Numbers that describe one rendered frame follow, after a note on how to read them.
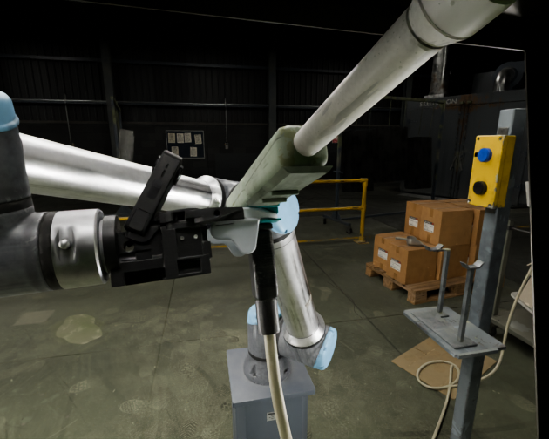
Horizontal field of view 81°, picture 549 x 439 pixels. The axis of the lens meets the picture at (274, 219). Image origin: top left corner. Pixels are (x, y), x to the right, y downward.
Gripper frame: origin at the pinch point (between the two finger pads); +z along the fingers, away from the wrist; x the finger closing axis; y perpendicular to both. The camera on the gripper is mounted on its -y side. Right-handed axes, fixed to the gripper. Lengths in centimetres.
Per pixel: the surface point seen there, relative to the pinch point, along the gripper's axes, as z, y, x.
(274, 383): -1.7, 22.5, -0.4
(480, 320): 104, 41, -62
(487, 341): 99, 47, -56
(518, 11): 17.0, -11.0, 26.7
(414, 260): 216, 22, -220
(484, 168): 100, -17, -41
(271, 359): -1.8, 19.4, -0.1
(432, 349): 169, 86, -166
